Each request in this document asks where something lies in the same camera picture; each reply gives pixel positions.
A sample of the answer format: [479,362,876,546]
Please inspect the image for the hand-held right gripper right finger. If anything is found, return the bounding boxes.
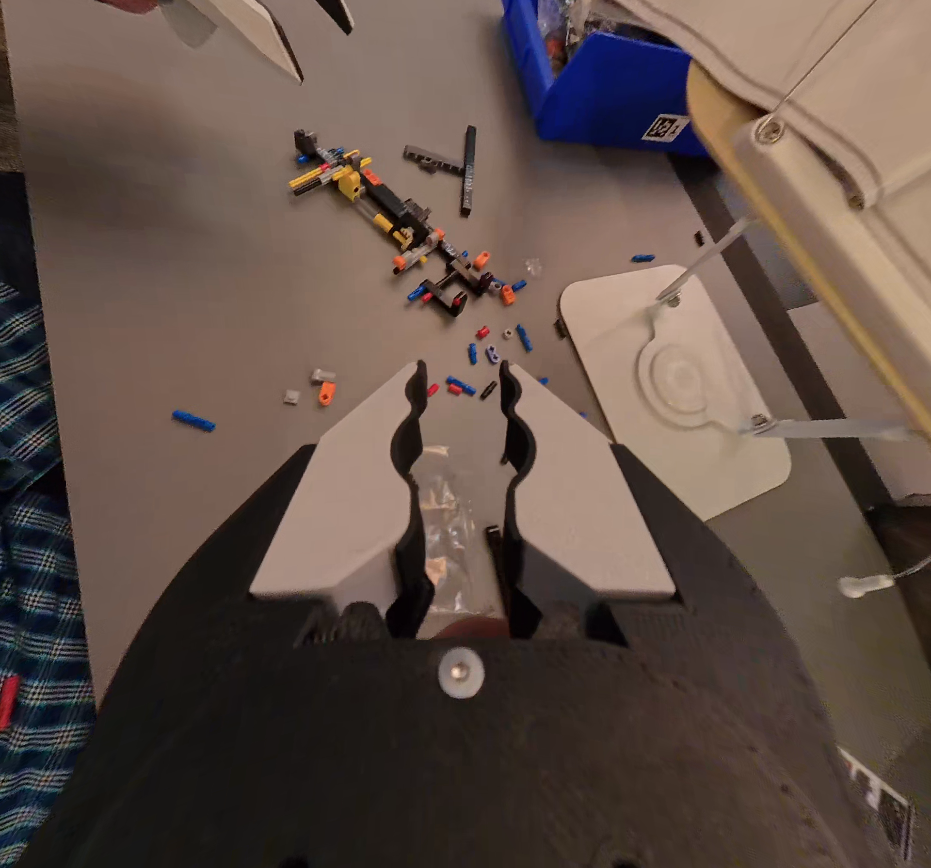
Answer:
[498,360,677,640]

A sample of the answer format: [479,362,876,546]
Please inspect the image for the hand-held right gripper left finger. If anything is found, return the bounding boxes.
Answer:
[248,360,435,640]

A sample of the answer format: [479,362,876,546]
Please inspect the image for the lego chassis assembly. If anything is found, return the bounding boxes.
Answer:
[289,128,528,320]

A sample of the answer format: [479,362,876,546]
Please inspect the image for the group of small lego pins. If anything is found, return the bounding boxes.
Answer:
[425,323,550,404]

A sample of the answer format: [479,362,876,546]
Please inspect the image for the grey lego beam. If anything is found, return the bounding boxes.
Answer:
[403,144,466,174]

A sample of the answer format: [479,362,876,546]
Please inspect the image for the long black lego beam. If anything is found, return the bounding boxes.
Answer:
[460,125,478,218]

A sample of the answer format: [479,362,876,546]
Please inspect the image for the bags of lego parts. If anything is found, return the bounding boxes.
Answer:
[534,0,656,77]

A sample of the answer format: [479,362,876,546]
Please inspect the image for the clear plastic bag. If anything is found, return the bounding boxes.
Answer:
[407,442,510,622]

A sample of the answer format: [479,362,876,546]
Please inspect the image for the white book stand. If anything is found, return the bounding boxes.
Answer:
[559,61,931,523]

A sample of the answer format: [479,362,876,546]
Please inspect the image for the person's plaid shirt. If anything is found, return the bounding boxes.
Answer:
[0,279,97,868]

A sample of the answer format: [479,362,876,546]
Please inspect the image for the person's dark pants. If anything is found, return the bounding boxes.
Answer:
[0,170,39,287]

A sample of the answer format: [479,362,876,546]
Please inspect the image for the blue storage bin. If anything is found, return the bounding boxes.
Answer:
[495,0,710,157]

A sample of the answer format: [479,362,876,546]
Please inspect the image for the printed paper sheet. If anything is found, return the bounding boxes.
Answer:
[836,744,917,862]

